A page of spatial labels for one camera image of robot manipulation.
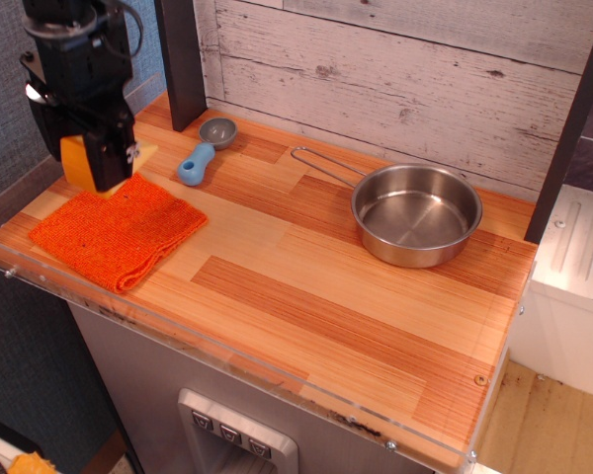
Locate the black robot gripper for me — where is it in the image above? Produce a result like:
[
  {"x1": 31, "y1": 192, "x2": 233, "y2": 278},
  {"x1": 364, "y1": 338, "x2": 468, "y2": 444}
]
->
[{"x1": 21, "y1": 1, "x2": 137, "y2": 193}]

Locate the yellow orange cheese wedge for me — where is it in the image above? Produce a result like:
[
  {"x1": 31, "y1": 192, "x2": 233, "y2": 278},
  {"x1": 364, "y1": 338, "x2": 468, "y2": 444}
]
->
[{"x1": 59, "y1": 135, "x2": 158, "y2": 198}]

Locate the orange knitted rag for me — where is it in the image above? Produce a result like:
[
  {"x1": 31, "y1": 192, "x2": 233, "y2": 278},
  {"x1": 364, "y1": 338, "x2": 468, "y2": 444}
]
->
[{"x1": 29, "y1": 174, "x2": 209, "y2": 294}]

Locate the blue grey ice cream scoop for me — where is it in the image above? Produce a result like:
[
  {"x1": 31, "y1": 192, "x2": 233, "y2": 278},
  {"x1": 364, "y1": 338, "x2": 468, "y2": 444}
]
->
[{"x1": 177, "y1": 118, "x2": 238, "y2": 187}]

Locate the silver toy fridge cabinet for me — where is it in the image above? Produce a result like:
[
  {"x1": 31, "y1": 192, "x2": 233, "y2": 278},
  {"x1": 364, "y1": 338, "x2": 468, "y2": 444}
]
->
[{"x1": 69, "y1": 304, "x2": 428, "y2": 473}]

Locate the grey ice dispenser panel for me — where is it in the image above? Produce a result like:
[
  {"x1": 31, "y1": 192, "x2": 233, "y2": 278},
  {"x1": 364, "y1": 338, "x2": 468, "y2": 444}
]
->
[{"x1": 178, "y1": 388, "x2": 299, "y2": 473}]

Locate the yellow object bottom left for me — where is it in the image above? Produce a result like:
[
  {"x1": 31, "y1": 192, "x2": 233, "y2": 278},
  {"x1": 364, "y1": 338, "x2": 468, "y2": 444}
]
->
[{"x1": 7, "y1": 452, "x2": 57, "y2": 474}]

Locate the stainless steel pan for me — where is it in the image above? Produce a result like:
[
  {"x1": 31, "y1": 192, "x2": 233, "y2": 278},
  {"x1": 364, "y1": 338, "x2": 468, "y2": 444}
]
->
[{"x1": 291, "y1": 146, "x2": 483, "y2": 269}]

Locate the brass screw in countertop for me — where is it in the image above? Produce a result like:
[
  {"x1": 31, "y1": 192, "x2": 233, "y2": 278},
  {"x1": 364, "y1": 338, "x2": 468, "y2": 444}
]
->
[{"x1": 474, "y1": 375, "x2": 488, "y2": 386}]

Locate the white toy sink unit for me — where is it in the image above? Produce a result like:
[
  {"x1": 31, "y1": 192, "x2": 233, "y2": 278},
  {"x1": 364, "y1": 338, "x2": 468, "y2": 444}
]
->
[{"x1": 508, "y1": 186, "x2": 593, "y2": 395}]

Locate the clear acrylic guard rail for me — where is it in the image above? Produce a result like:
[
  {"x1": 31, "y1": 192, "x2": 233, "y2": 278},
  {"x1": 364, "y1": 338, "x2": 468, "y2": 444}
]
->
[{"x1": 0, "y1": 97, "x2": 536, "y2": 473}]

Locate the dark wooden post left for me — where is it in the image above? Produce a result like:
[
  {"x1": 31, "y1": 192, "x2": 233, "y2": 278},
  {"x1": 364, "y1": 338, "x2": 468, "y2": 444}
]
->
[{"x1": 154, "y1": 0, "x2": 207, "y2": 131}]

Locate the dark wooden post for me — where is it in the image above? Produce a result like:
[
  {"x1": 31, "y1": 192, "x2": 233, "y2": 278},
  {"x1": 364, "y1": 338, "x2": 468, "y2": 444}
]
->
[
  {"x1": 524, "y1": 45, "x2": 593, "y2": 244},
  {"x1": 154, "y1": 0, "x2": 207, "y2": 131}
]

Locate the dark wooden post right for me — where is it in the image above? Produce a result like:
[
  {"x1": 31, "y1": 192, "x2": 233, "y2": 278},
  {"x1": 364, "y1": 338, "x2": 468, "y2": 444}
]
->
[{"x1": 524, "y1": 45, "x2": 593, "y2": 244}]

